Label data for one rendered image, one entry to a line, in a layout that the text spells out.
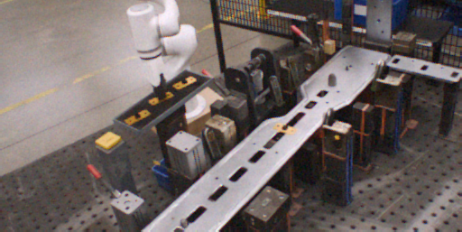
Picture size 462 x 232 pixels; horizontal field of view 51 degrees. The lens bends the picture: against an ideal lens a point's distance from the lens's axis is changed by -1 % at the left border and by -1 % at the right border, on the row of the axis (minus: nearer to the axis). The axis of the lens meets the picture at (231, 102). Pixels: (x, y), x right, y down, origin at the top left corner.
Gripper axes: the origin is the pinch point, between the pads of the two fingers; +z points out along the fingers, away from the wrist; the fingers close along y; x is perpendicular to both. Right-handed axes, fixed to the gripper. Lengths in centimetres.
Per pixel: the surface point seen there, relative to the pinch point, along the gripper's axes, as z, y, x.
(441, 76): 19, 44, 98
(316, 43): 9, 1, 72
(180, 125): 13.9, 3.7, 3.5
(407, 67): 19, 30, 95
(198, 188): 18.8, 31.1, -6.9
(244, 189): 18.8, 41.1, 3.5
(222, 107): 9.5, 11.3, 17.2
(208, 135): 9.8, 21.2, 4.9
